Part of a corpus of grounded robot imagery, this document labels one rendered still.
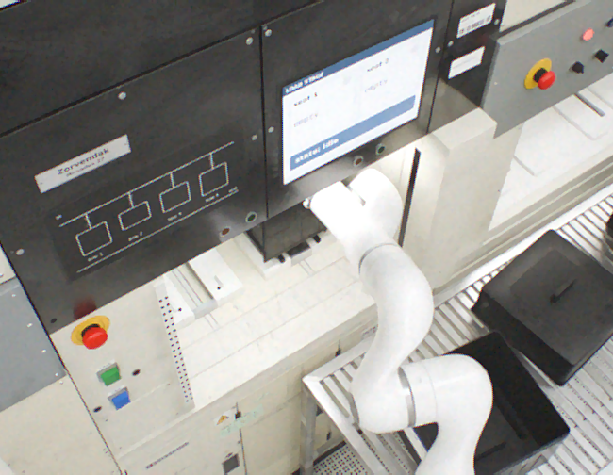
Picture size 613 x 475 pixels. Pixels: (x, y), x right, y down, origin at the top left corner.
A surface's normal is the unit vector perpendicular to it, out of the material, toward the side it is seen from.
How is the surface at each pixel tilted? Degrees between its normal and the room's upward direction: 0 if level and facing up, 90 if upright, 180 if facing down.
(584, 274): 0
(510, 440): 0
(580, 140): 0
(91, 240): 90
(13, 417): 90
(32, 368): 90
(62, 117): 90
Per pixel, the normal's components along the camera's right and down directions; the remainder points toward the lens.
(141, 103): 0.57, 0.67
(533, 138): 0.01, -0.59
